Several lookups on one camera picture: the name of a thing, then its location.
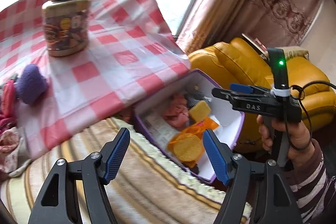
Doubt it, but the magenta knit item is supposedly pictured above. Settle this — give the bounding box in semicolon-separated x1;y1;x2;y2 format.
0;80;18;132

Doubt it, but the purple cardboard box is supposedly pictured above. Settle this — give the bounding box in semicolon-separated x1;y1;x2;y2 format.
131;69;246;185

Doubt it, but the gold lid snack jar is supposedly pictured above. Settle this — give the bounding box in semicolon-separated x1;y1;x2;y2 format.
42;0;93;57

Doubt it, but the person's right hand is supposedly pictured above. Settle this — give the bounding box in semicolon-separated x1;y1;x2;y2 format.
257;114;315;162

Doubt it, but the striped towel cushion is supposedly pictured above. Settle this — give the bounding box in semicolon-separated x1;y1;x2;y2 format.
0;117;252;224

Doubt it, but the person's right forearm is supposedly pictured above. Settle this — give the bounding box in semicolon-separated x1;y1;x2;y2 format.
282;140;336;224

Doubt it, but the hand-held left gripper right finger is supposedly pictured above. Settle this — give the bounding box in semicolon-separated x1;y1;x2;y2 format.
202;128;304;224

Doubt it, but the yellow leather sofa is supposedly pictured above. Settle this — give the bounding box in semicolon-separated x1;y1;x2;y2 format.
188;38;336;155

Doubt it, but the beige cushion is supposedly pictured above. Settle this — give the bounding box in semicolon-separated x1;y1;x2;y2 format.
285;47;310;60

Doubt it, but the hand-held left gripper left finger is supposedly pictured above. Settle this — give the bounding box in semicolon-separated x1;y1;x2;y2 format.
27;127;131;224

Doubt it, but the yellow sponge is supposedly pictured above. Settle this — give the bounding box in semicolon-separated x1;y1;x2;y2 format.
189;100;212;122

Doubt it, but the dark brown knit item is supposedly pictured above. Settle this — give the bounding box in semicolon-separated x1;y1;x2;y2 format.
184;160;200;174

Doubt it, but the pink cloth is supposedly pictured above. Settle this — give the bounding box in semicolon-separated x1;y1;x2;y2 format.
161;93;191;128

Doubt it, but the orange mesh yellow scrubber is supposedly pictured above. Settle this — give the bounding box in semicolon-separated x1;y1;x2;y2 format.
167;116;220;162

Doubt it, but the white book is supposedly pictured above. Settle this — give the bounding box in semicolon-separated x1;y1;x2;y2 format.
241;33;269;57

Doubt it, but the black cable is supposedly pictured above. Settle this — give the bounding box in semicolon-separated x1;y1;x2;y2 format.
285;80;336;149

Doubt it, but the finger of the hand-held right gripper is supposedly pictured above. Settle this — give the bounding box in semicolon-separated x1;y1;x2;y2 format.
211;88;238;104
229;83;273;95

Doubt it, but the pink checkered plastic tablecloth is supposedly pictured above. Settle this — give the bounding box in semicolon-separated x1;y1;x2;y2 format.
0;0;192;159

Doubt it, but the houndstooth sleeve cover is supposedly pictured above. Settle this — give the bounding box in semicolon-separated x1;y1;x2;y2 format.
186;90;212;109

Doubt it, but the white floral cloth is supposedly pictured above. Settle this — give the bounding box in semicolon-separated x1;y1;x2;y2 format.
0;126;30;179

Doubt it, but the purple knitted sock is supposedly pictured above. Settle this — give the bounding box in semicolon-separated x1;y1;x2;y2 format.
15;64;49;105

